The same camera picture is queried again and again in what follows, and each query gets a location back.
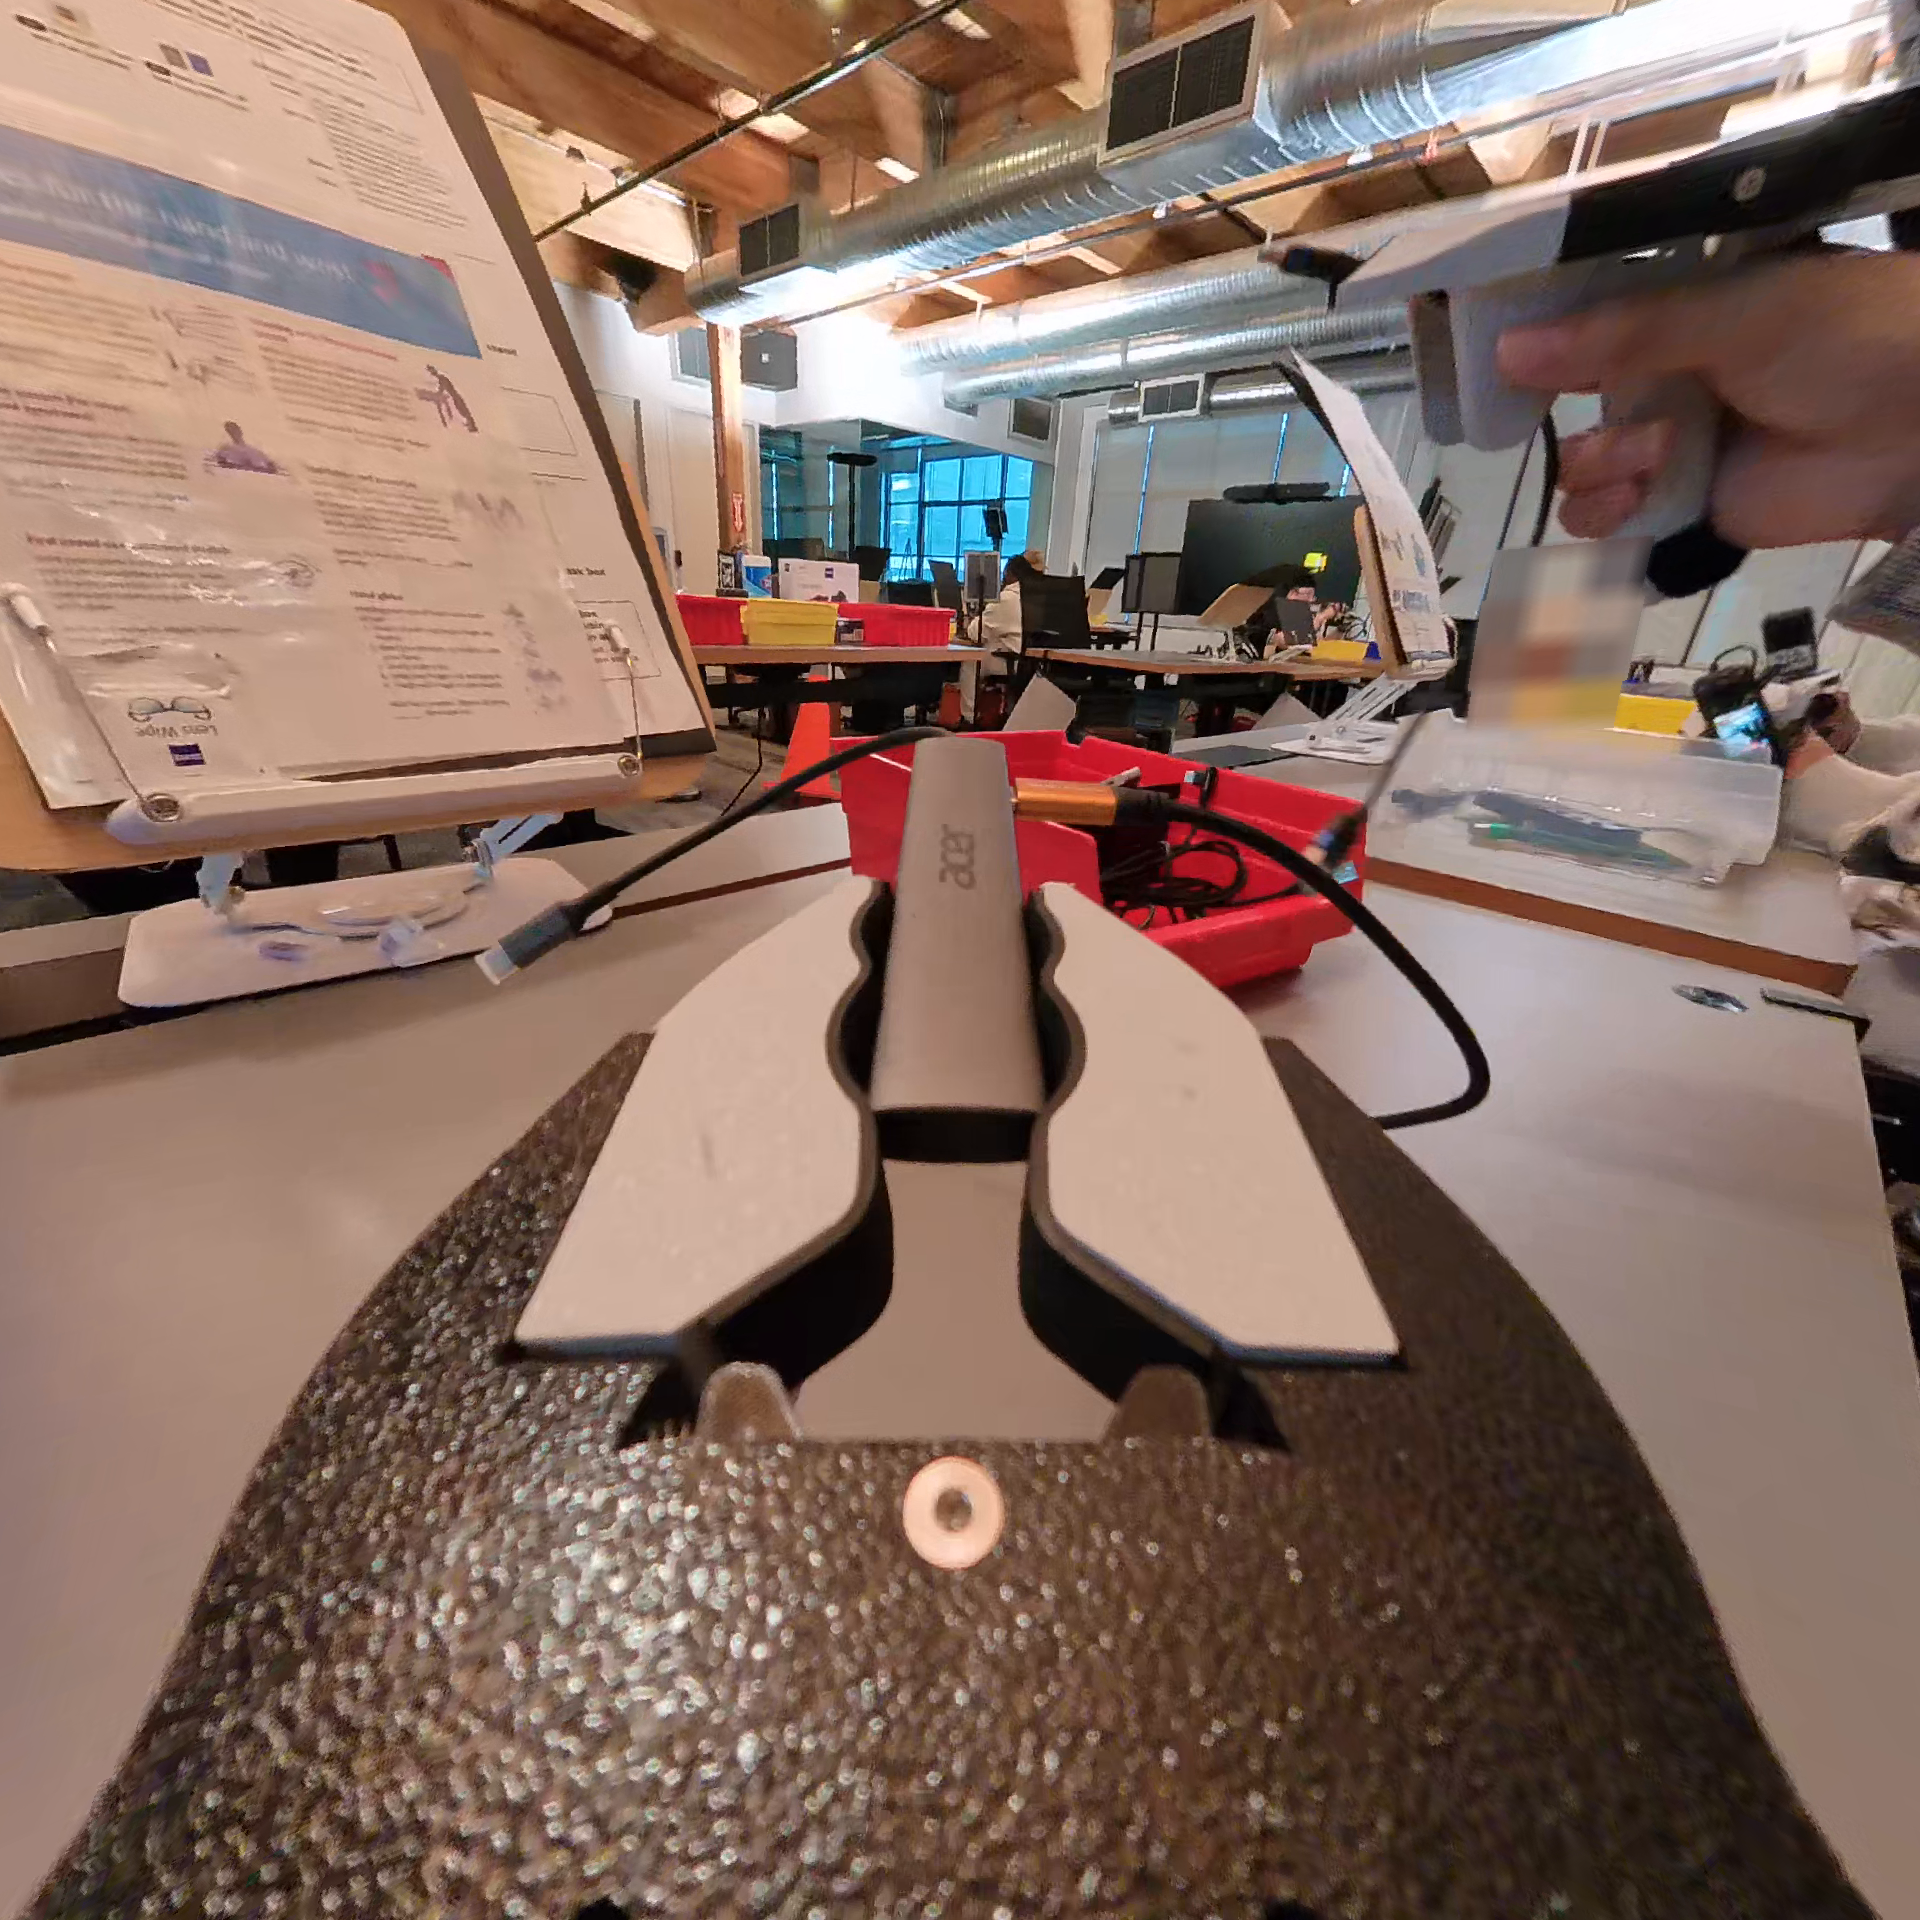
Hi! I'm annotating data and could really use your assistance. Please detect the silver air duct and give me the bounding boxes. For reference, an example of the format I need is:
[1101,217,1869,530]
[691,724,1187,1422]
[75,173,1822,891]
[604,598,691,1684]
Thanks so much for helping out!
[681,0,1920,325]

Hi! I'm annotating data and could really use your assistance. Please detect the distant document stand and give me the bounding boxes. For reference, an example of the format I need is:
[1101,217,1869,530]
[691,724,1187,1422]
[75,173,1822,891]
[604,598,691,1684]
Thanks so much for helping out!
[1281,348,1461,681]

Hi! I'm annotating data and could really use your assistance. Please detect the wooden document stand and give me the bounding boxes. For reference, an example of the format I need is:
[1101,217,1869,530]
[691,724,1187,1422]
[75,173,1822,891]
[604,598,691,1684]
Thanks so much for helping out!
[0,0,721,1011]

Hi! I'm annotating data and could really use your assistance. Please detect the person's right hand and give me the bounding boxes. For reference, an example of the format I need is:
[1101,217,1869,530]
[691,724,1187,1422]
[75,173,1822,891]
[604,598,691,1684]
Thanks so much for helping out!
[1497,248,1920,548]

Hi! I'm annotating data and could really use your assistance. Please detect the black cable grey plug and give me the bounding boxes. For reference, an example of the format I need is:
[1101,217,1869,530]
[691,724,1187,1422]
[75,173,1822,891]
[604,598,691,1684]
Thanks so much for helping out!
[476,726,929,990]

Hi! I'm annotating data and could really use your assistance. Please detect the black cable orange plug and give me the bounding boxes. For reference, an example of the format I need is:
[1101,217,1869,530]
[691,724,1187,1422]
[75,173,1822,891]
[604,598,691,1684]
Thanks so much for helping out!
[1010,776,1493,1131]

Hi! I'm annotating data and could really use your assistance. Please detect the duct vent grille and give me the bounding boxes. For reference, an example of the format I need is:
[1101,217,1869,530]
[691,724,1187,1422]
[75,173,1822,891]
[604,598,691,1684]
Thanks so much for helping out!
[1100,4,1274,170]

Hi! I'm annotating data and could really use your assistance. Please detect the black monitor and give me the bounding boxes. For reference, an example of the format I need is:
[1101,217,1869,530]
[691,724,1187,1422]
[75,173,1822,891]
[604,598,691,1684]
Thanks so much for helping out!
[1178,493,1370,620]

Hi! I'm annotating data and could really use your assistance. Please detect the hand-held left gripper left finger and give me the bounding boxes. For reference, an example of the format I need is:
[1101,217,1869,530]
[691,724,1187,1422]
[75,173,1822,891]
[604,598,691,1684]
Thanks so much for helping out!
[514,874,898,1370]

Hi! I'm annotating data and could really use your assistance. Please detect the printed instruction sheet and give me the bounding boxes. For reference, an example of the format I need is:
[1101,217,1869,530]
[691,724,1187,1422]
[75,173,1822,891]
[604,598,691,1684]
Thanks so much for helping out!
[0,0,633,811]

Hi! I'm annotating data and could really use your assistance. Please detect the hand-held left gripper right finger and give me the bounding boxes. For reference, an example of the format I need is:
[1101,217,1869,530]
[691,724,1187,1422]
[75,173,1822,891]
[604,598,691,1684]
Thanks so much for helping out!
[1019,883,1409,1370]

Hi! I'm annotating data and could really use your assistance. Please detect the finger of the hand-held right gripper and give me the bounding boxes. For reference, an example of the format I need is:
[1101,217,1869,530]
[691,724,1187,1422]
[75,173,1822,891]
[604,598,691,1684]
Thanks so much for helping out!
[1265,188,1580,308]

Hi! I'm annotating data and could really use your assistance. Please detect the black cable bundle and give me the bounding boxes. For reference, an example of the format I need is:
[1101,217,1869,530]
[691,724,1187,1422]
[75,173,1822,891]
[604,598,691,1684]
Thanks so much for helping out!
[1101,830,1309,941]

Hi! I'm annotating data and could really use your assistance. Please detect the silver usb hub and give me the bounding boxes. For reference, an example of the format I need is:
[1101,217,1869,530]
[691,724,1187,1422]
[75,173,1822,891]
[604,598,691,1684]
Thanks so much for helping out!
[867,738,1047,1165]

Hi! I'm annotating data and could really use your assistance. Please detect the clear plastic box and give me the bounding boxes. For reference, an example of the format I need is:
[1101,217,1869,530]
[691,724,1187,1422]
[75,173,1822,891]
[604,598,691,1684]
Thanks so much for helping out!
[1370,712,1788,889]

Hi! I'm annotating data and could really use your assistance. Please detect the red plastic bin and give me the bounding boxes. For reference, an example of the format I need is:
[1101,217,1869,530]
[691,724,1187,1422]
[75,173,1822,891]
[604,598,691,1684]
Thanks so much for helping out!
[829,729,1370,993]

